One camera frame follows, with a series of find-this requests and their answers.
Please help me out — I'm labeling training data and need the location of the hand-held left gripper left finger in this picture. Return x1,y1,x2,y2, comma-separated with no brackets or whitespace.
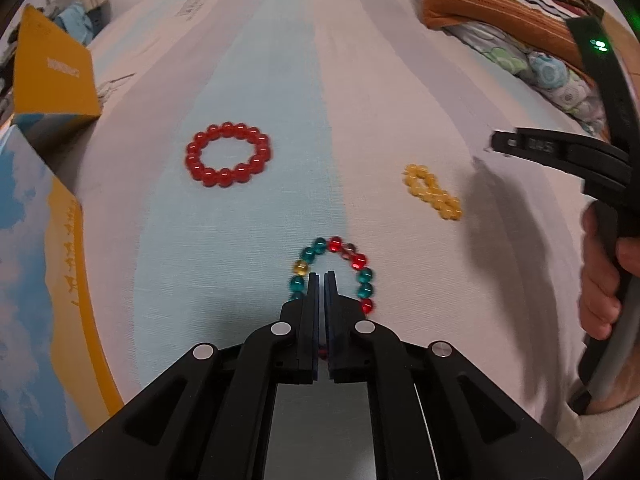
54,272,321,480

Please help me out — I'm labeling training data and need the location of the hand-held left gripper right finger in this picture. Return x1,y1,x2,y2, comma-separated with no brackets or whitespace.
324,270,585,480

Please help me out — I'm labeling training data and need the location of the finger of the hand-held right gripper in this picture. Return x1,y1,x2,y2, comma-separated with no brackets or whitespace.
487,127,632,196

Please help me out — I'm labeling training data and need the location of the multicolour glass bead bracelet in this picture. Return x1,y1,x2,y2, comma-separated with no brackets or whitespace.
289,235,375,361

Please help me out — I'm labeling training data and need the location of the person's right hand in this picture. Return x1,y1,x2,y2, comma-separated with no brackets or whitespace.
580,204,640,341

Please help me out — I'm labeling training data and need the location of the floral quilt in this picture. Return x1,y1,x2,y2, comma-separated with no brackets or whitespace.
445,22,608,136

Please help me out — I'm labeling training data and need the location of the striped bed sheet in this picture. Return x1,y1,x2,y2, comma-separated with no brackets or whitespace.
30,0,621,461

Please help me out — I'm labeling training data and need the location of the sky print cardboard box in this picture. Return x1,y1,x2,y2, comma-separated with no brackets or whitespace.
0,5,126,461

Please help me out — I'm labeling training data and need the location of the yellow bead bracelet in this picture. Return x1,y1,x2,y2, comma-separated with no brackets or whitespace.
403,163,463,222

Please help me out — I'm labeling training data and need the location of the red bead bracelet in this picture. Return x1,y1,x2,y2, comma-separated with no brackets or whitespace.
185,121,272,188

